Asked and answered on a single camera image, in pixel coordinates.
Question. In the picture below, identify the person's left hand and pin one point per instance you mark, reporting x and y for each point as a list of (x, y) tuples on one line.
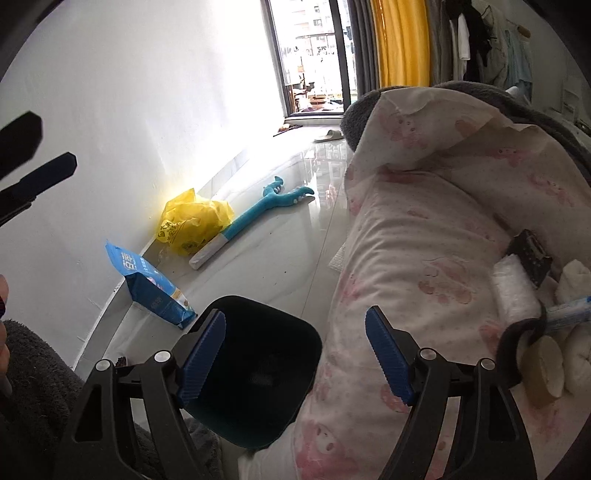
[(3, 350)]

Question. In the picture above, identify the white sock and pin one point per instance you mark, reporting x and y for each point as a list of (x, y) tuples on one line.
[(577, 364), (572, 281)]

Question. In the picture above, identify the white hanging shirt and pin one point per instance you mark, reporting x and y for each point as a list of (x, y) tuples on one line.
[(459, 46)]

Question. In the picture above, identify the pink printed blanket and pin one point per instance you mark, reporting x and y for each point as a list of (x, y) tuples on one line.
[(415, 230)]

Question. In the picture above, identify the black hanging garment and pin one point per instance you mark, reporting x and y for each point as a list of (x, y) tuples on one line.
[(475, 37)]

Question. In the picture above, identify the beige round disc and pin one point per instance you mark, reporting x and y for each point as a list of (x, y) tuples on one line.
[(545, 374)]

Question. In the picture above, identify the beige hanging jacket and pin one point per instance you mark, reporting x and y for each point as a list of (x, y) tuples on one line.
[(496, 46)]

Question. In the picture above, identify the grey curtain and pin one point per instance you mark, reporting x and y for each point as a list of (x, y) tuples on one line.
[(364, 46)]

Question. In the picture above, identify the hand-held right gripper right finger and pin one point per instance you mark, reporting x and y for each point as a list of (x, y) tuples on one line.
[(388, 355)]

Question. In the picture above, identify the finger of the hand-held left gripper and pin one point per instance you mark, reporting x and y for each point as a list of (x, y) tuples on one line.
[(41, 177), (21, 138)]

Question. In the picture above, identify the blue dinosaur grabber toy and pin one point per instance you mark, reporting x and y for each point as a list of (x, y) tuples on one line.
[(249, 217)]

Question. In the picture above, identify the grey fleece blanket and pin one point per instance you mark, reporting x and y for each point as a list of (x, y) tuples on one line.
[(358, 120)]

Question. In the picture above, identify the white tissue pad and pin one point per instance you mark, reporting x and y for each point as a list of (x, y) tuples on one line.
[(339, 258)]

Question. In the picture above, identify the blue and white tube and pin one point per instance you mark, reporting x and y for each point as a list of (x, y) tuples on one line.
[(570, 314)]

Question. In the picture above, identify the white plastic packet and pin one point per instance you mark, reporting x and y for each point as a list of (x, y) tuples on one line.
[(512, 290)]

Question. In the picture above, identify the black foil wrapper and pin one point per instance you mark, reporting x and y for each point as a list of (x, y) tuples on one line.
[(531, 258)]

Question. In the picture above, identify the black trash bin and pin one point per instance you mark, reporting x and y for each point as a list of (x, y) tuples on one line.
[(268, 369)]

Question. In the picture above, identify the black curved hook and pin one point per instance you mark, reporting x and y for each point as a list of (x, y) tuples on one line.
[(505, 350)]

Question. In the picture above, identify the yellow plastic bag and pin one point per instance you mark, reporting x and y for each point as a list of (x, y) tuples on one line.
[(194, 217)]

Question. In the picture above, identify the yellow curtain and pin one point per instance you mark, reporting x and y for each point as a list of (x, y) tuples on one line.
[(401, 41)]

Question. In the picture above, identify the black framed window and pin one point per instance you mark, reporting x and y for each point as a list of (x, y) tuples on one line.
[(314, 46)]

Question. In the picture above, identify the blue printed packet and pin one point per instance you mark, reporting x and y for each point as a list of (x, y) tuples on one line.
[(147, 290)]

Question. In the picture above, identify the pale slipper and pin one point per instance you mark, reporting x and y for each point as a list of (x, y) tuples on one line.
[(328, 135)]

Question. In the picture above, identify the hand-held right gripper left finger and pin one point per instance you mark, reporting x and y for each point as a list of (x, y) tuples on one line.
[(203, 355)]

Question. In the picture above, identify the dark grey fleece cloth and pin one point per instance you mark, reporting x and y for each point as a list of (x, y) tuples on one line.
[(32, 392)]

